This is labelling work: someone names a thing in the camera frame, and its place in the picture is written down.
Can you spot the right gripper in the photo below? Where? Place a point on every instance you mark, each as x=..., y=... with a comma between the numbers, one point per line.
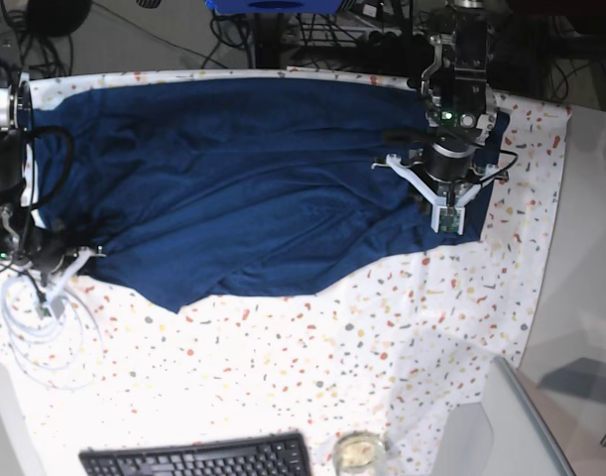
x=47, y=252

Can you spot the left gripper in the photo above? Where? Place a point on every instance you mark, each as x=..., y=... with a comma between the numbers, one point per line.
x=444, y=180

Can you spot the blue t-shirt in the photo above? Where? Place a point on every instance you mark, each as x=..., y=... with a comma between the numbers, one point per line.
x=251, y=187

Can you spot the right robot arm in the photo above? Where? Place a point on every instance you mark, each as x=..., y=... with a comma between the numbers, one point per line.
x=18, y=134

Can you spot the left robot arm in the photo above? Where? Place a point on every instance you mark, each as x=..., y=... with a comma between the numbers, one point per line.
x=461, y=112

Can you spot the terrazzo patterned tablecloth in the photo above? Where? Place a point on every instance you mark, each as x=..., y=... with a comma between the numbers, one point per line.
x=391, y=348

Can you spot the blue box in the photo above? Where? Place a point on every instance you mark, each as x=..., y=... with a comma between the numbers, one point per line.
x=233, y=7

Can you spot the black keyboard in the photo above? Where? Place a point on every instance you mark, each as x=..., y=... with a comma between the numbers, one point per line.
x=277, y=455

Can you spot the glass jar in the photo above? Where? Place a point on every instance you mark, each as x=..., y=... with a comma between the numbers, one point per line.
x=360, y=453

